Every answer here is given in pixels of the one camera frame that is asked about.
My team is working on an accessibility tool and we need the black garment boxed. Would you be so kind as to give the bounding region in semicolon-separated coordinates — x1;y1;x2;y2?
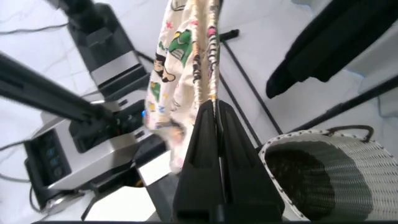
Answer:
266;0;398;100

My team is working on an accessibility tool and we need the white laundry basket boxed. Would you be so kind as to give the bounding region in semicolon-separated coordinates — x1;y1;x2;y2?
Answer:
257;124;398;222

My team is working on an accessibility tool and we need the black cable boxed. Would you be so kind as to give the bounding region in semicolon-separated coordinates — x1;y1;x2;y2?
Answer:
0;22;70;35
0;139;43;214

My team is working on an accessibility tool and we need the cream printed garment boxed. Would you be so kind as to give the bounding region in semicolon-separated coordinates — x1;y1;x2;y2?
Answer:
144;0;222;175

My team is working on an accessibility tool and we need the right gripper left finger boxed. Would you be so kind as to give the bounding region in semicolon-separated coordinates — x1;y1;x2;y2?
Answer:
172;99;224;224

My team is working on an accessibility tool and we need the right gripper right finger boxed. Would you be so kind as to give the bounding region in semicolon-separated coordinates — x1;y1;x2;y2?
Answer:
216;100;285;224

